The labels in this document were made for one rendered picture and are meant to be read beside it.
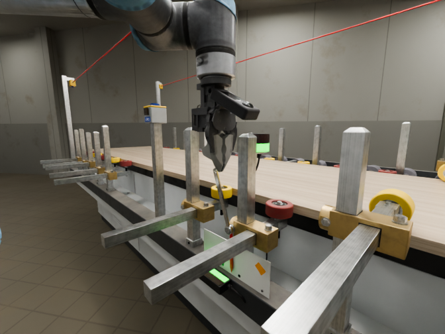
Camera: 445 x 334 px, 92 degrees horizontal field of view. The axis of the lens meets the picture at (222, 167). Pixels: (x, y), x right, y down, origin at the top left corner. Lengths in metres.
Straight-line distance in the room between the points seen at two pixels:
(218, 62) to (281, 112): 3.99
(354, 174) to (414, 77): 4.75
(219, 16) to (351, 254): 0.48
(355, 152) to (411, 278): 0.39
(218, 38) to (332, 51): 4.33
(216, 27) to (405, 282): 0.73
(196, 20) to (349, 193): 0.45
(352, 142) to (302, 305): 0.29
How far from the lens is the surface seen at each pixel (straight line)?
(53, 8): 0.51
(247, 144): 0.55
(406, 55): 5.16
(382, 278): 0.74
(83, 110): 6.12
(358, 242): 0.38
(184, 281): 0.46
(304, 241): 0.78
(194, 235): 0.82
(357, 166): 0.44
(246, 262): 0.64
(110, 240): 0.64
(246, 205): 0.58
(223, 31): 0.52
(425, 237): 0.63
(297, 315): 0.24
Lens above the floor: 1.12
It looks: 10 degrees down
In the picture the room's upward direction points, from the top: straight up
